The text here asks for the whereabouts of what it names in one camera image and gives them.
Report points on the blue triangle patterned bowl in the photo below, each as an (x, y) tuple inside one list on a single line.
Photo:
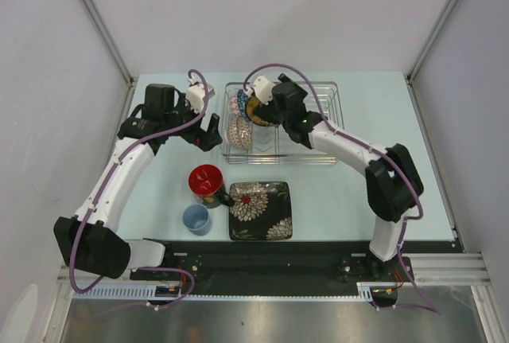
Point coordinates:
[(237, 104)]

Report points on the light blue plastic cup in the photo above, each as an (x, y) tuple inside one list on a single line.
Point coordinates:
[(197, 220)]

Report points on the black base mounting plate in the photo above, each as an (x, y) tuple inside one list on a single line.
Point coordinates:
[(283, 268)]

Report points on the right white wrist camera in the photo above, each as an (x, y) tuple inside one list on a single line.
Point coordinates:
[(261, 88)]

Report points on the right slotted cable duct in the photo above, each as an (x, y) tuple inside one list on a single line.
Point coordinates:
[(380, 293)]

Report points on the left slotted cable duct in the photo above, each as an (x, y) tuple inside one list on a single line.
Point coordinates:
[(135, 292)]

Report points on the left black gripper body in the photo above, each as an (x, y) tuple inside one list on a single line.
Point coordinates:
[(193, 133)]

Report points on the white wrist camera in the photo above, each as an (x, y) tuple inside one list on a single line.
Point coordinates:
[(195, 95), (261, 88)]

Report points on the black floral square plate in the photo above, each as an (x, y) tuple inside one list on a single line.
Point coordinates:
[(262, 211)]

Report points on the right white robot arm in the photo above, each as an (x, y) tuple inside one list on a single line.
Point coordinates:
[(392, 180)]

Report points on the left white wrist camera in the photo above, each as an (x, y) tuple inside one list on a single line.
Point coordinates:
[(195, 95)]

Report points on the red and black mug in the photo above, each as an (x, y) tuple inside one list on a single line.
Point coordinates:
[(207, 185)]

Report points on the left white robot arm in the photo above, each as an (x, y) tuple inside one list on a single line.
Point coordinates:
[(88, 240)]

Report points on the red patterned white bowl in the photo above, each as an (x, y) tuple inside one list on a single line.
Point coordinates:
[(238, 134)]

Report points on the yellow patterned round plate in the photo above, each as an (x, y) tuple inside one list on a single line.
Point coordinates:
[(252, 104)]

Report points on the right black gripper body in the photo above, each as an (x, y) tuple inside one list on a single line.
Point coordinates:
[(270, 114)]

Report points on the slotted cable duct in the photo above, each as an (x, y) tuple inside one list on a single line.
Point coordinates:
[(380, 293), (135, 292)]

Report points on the aluminium frame rail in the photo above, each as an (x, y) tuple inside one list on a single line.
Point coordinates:
[(449, 269)]

